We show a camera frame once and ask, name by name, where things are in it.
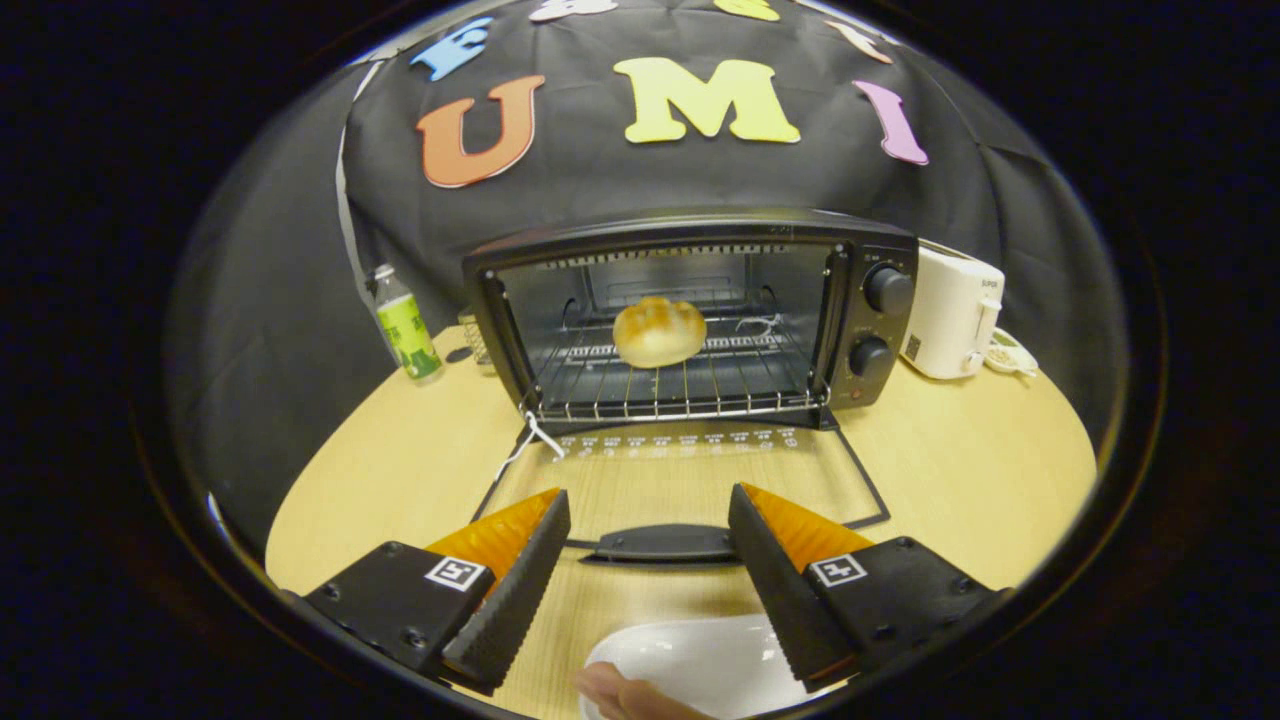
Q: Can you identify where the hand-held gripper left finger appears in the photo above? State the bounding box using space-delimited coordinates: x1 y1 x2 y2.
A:
303 488 572 698

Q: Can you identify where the white pop-up toaster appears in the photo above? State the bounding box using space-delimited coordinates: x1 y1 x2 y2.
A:
898 245 1006 381

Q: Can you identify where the white divided snack dish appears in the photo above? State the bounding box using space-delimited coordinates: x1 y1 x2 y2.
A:
985 328 1041 378

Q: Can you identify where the black backdrop cloth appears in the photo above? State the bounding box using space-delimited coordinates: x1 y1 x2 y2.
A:
165 0 1131 561

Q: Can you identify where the white square plate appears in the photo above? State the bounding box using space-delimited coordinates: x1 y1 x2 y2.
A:
578 613 831 720

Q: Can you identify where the white string tie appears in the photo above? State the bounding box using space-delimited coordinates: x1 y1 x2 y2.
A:
497 410 567 483

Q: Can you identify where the black toaster oven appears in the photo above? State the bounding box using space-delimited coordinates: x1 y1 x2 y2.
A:
462 207 919 569

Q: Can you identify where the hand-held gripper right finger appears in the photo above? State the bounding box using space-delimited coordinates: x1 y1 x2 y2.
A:
727 483 1013 693

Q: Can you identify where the green label plastic bottle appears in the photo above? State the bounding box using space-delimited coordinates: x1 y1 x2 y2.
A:
372 264 445 384

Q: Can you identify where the golden bread bun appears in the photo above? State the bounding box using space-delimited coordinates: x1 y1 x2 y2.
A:
612 296 708 369

